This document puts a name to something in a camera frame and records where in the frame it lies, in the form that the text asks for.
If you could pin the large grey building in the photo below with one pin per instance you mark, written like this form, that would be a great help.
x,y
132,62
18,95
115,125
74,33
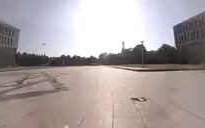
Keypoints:
x,y
196,38

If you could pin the grey building with windows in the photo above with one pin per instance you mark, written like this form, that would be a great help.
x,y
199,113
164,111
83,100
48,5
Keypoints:
x,y
1,43

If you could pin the tall tower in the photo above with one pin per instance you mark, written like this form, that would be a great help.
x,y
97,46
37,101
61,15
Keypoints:
x,y
123,46

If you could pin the raised kerb island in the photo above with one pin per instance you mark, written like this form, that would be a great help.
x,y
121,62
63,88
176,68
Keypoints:
x,y
156,67

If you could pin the manhole cover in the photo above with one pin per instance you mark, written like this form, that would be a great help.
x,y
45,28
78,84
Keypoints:
x,y
139,99

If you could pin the lamp pole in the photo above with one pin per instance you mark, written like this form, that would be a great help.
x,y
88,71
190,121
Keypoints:
x,y
142,51

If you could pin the grey paved plaza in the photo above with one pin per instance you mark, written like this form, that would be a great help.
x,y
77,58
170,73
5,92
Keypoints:
x,y
100,93

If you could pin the row of trees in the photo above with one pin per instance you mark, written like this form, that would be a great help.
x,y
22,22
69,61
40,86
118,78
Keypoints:
x,y
73,60

